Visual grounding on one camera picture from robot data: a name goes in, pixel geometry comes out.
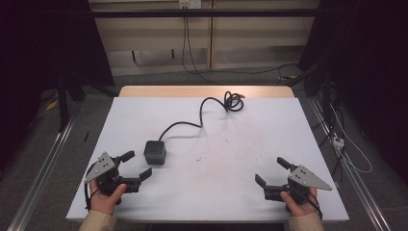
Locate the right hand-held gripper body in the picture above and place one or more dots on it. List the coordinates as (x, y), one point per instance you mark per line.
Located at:
(298, 184)

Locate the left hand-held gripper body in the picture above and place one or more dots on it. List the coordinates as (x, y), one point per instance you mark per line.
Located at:
(107, 179)

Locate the person's left hand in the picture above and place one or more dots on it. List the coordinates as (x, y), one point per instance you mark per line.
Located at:
(106, 199)

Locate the person's right hand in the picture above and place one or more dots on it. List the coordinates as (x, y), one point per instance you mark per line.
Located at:
(300, 207)

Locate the black cube power adapter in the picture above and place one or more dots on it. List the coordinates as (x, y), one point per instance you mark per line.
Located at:
(155, 152)

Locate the white table cover sheet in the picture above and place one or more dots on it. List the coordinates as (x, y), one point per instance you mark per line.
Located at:
(224, 166)

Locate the white power plug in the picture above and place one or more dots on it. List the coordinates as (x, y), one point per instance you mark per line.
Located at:
(338, 142)

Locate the black metal stand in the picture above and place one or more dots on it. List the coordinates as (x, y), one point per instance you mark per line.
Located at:
(64, 102)

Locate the yellow floor tape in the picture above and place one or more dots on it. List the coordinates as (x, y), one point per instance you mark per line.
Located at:
(52, 105)

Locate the black curtain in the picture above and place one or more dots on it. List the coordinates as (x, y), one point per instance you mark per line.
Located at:
(369, 64)
(38, 64)

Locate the black horizontal metal bar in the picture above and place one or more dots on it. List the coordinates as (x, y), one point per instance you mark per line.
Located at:
(205, 13)

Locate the aluminium floor rail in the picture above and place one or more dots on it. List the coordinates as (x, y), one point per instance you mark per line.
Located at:
(352, 173)
(41, 173)

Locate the white wall socket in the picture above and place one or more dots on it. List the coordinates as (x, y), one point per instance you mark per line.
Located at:
(190, 3)

